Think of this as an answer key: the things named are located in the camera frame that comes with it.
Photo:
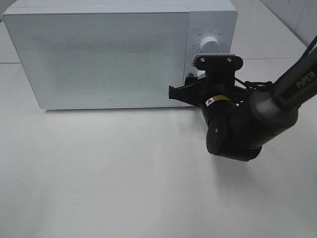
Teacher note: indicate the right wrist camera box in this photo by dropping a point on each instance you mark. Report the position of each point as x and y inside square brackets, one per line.
[217, 63]

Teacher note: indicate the white microwave knob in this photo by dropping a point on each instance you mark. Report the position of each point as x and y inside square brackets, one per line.
[209, 45]
[201, 74]

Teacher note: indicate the white microwave door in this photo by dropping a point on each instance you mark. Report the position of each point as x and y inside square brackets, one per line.
[91, 61]

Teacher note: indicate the white microwave oven body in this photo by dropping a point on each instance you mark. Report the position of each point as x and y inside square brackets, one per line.
[205, 17]

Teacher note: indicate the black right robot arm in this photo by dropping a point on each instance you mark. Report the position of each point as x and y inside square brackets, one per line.
[243, 116]

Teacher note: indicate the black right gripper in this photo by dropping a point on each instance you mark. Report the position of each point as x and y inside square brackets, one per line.
[203, 93]

